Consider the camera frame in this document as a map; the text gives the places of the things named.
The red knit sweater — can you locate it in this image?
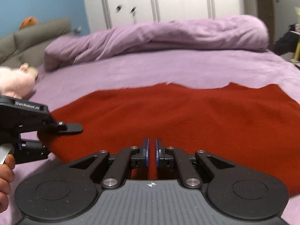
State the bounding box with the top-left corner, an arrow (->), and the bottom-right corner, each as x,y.
38,83 -> 299,195

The dark clothes pile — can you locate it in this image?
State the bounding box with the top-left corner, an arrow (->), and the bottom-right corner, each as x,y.
273,24 -> 299,55

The person's left hand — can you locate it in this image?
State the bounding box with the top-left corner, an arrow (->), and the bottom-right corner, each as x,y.
0,154 -> 15,213

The pink plush toy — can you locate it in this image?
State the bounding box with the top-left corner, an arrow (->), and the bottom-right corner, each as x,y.
0,63 -> 38,99

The purple bed sheet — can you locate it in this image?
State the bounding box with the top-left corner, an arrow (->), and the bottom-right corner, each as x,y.
0,49 -> 300,225

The orange plush toy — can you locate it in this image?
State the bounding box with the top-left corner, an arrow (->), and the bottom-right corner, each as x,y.
19,17 -> 38,29

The white wardrobe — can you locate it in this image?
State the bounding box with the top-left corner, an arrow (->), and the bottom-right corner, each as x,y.
84,0 -> 244,33

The purple duvet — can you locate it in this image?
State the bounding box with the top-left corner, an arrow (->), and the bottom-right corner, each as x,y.
43,15 -> 269,72

